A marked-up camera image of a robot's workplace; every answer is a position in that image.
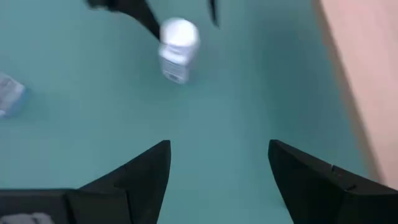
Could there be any white medicine bottle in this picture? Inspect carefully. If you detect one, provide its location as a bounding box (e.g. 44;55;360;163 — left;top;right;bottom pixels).
157;17;201;85

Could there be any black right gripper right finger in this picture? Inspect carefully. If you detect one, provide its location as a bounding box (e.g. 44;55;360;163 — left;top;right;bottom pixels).
268;139;398;224

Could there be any green cap medicine bottle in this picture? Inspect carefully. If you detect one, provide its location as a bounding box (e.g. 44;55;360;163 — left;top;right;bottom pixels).
0;72;29;118

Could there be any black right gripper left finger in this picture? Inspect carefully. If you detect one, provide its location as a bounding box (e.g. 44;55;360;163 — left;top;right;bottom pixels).
73;139;172;224

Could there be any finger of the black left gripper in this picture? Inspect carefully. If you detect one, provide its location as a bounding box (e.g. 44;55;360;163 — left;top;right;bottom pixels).
85;0;162;42
207;0;221;29

